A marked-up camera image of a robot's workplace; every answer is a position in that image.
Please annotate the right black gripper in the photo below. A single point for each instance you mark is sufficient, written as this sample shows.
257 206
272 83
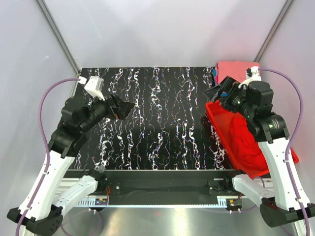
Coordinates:
226 89

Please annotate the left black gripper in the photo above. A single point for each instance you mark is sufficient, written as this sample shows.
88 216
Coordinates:
112 106

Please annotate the red t shirt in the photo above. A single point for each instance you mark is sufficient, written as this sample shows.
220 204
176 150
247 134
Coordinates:
244 150

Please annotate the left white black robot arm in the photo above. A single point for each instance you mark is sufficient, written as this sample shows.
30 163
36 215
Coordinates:
42 211

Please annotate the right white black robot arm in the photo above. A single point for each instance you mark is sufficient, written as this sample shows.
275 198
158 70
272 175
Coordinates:
252 99

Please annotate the red plastic bin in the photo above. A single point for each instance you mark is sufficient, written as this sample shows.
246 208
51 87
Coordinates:
217 115

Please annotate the black marble pattern mat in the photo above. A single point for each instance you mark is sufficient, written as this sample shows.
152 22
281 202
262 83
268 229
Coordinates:
168 128

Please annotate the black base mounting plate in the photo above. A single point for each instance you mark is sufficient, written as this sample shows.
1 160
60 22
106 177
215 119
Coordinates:
202 182

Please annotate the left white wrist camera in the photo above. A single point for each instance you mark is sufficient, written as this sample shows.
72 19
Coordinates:
94 87

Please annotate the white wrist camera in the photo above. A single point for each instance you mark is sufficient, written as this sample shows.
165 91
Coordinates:
252 74
94 87

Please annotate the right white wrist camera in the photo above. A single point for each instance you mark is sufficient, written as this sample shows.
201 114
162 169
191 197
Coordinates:
252 74

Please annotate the left aluminium frame post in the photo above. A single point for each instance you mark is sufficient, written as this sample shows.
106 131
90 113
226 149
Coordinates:
57 34

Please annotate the aluminium frame post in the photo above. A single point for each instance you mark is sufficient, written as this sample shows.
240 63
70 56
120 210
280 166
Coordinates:
285 9
57 34

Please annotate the grey slotted cable duct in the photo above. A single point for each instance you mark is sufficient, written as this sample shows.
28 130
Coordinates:
210 202

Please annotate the right aluminium frame post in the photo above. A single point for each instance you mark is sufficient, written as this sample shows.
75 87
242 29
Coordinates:
285 9

